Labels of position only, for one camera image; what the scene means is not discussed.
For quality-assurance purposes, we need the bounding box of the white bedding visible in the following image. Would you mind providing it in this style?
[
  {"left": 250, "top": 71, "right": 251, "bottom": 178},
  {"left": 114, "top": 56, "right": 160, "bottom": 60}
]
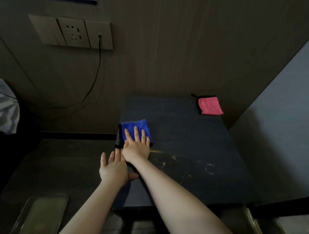
[{"left": 0, "top": 78, "right": 20, "bottom": 135}]

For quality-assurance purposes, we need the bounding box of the black cable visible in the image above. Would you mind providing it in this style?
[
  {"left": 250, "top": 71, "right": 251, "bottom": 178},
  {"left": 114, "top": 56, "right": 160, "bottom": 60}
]
[{"left": 31, "top": 34, "right": 103, "bottom": 109}]

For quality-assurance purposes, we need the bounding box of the beige blank wall plate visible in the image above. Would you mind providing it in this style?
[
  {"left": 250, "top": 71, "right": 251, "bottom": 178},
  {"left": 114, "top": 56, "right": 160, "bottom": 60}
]
[{"left": 28, "top": 15, "right": 67, "bottom": 46}]

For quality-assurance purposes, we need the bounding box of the person's left hand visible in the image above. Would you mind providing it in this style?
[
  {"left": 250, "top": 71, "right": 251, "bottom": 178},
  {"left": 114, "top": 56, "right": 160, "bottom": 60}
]
[{"left": 99, "top": 148, "right": 140, "bottom": 187}]

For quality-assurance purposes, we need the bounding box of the black skirting board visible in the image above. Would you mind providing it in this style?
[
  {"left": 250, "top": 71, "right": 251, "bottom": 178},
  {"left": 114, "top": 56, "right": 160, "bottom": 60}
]
[{"left": 251, "top": 196, "right": 309, "bottom": 219}]

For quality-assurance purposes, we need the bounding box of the pink cloth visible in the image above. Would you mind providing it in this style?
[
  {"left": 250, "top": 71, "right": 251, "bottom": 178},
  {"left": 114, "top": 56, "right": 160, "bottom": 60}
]
[{"left": 191, "top": 93, "right": 224, "bottom": 116}]

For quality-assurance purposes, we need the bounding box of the blue cloth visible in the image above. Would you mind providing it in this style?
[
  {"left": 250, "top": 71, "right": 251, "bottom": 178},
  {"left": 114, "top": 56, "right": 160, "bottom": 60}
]
[{"left": 114, "top": 119, "right": 154, "bottom": 149}]

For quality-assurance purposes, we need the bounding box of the person's right forearm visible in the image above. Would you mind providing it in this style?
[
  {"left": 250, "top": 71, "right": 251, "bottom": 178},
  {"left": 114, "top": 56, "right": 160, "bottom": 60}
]
[{"left": 131, "top": 158, "right": 233, "bottom": 234}]

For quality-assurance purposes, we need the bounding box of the person's right hand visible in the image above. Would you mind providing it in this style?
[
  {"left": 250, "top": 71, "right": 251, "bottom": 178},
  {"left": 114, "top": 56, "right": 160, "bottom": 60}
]
[{"left": 122, "top": 126, "right": 151, "bottom": 164}]

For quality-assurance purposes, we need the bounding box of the gold metal frame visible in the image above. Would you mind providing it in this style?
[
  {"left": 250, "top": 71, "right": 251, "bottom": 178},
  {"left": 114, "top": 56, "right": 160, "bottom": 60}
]
[{"left": 241, "top": 206, "right": 264, "bottom": 234}]

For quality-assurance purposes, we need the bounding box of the person's left forearm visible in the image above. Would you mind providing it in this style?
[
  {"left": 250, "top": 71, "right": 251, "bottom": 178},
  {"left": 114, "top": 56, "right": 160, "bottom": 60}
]
[{"left": 59, "top": 179, "right": 125, "bottom": 234}]

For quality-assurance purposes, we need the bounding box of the clear plastic tray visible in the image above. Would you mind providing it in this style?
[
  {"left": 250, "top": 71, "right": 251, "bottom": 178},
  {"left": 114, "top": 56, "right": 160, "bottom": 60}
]
[{"left": 9, "top": 193, "right": 69, "bottom": 234}]

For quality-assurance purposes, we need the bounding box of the beige wall port plate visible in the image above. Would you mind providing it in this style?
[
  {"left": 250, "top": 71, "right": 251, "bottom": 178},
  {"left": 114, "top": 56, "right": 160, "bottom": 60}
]
[{"left": 84, "top": 20, "right": 113, "bottom": 50}]

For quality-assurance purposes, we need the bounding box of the black table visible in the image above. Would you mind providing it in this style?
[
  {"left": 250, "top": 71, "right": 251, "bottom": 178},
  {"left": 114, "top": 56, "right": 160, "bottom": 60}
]
[{"left": 112, "top": 96, "right": 261, "bottom": 210}]

